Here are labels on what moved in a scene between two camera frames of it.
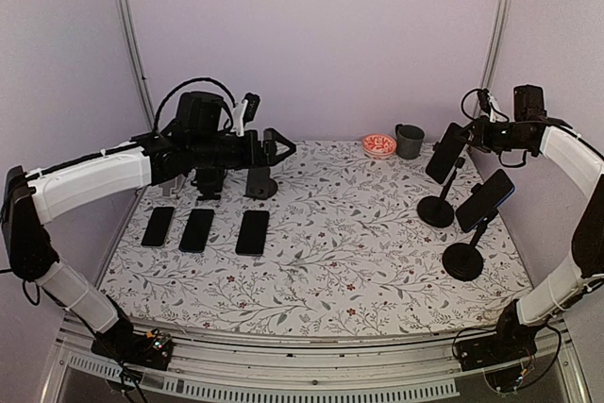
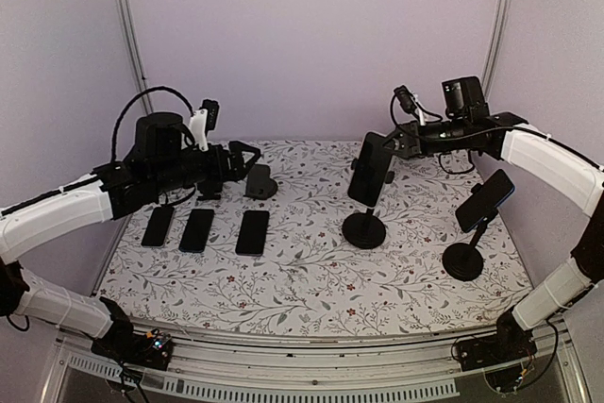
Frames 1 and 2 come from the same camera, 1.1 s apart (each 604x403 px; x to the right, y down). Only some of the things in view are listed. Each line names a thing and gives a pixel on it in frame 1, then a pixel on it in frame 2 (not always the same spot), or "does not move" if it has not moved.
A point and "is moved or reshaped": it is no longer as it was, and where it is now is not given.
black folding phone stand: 209,181 does not move
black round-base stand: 438,211 -> 366,230
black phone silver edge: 158,227 does not move
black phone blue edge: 197,229 does not move
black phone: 253,233 does not move
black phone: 446,152 is moved or reshaped
